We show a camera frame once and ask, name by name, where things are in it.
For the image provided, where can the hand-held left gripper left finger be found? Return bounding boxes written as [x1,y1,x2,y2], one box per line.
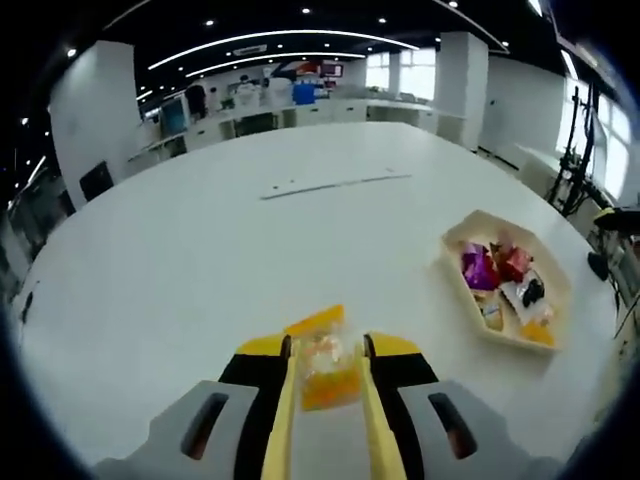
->
[92,333,293,480]

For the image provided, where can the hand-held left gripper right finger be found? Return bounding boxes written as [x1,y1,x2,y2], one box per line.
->
[362,332,564,480]

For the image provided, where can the cream hexagonal container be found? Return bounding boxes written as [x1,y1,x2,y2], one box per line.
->
[439,208,572,355]

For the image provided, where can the black food clear packet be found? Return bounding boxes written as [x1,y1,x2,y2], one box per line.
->
[502,274,551,321]

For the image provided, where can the pile of snack packets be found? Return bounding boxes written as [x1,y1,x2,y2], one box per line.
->
[459,227,557,348]

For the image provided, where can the cream yellow food tongs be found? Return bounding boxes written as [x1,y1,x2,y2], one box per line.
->
[259,337,409,480]

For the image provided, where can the yellow snack packet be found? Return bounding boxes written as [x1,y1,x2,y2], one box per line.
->
[518,319,556,348]
[283,303,362,412]

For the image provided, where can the purple snack packet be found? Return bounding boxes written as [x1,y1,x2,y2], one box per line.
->
[460,241,501,291]

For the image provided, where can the black computer mouse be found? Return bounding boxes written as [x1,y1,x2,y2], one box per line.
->
[587,251,610,282]

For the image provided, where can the black monitor stand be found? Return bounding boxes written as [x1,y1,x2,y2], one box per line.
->
[547,82,604,217]

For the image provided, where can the white counter cabinets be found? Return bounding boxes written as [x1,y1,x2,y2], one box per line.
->
[127,97,471,164]

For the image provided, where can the white kiosk teal screen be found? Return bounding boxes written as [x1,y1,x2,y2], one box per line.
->
[158,96,190,135]

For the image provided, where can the blue storage bin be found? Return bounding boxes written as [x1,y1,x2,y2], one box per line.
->
[291,81,317,106]

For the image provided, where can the long curved ceiling light strip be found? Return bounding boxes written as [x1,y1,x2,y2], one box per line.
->
[148,29,421,71]

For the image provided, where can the short curved ceiling light strip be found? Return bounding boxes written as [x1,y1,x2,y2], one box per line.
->
[186,51,369,80]

